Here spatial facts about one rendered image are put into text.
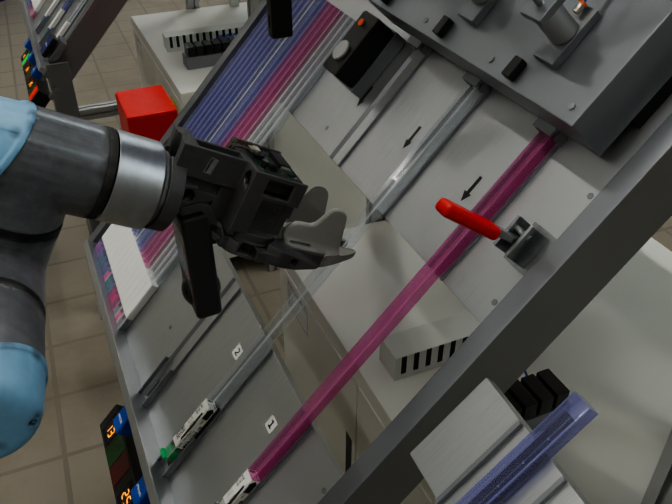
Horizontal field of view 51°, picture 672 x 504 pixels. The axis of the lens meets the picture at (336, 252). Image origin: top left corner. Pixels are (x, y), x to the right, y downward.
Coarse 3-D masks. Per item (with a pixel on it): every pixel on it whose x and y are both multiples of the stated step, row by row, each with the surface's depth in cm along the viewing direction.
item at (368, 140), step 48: (336, 0) 92; (336, 96) 84; (384, 96) 77; (432, 96) 72; (480, 96) 67; (336, 144) 80; (384, 144) 74; (480, 144) 65; (576, 144) 57; (624, 144) 54; (432, 192) 66; (480, 192) 62; (528, 192) 59; (576, 192) 56; (432, 240) 64; (480, 240) 60; (480, 288) 58
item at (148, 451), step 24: (96, 264) 107; (96, 288) 103; (120, 336) 95; (120, 360) 90; (120, 384) 87; (144, 408) 85; (144, 432) 81; (144, 456) 78; (144, 480) 76; (168, 480) 77
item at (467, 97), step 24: (456, 120) 67; (432, 144) 68; (408, 168) 68; (384, 192) 69; (360, 216) 70; (336, 264) 71; (312, 288) 72; (288, 312) 72; (264, 336) 73; (240, 360) 74; (216, 408) 75; (168, 456) 76
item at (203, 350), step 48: (240, 288) 82; (144, 336) 92; (192, 336) 85; (240, 336) 78; (144, 384) 86; (192, 384) 81; (240, 384) 75; (288, 384) 70; (240, 432) 72; (192, 480) 74; (288, 480) 65; (336, 480) 61
